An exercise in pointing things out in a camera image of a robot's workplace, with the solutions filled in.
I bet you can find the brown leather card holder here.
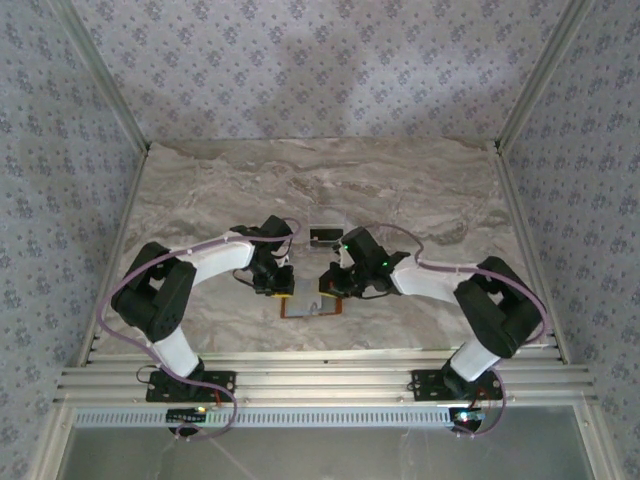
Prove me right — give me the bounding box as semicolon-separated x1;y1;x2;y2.
278;278;346;322

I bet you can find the black credit card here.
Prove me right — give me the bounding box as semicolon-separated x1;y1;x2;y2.
309;226;345;248

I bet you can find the clear acrylic card stand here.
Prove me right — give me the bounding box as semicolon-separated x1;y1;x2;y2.
305;203;350;255

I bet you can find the small circuit board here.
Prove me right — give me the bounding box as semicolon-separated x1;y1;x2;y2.
448;406;487;432
166;406;210;425

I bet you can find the grey metal sheet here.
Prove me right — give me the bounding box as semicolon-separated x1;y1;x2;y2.
62;405;599;480

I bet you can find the aluminium rail frame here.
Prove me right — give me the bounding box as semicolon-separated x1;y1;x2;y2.
52;344;599;407

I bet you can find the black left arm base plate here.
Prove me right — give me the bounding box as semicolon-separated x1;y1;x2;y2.
145;368;238;404

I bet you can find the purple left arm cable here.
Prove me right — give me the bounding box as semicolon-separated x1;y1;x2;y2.
98;217;304;442

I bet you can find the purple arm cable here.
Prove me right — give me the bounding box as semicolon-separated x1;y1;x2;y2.
98;217;304;442
372;222;551;440

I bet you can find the grey slotted cable duct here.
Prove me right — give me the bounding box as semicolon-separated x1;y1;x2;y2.
73;405;454;429

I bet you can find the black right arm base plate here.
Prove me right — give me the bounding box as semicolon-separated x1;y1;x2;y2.
409;368;504;402

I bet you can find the aluminium side rail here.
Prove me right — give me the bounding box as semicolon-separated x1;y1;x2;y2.
492;139;571;364
74;142;153;369

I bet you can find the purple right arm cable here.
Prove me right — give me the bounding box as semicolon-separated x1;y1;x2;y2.
372;222;551;440

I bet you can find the aluminium corner post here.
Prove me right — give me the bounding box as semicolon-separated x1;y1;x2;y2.
51;0;152;151
494;0;597;154

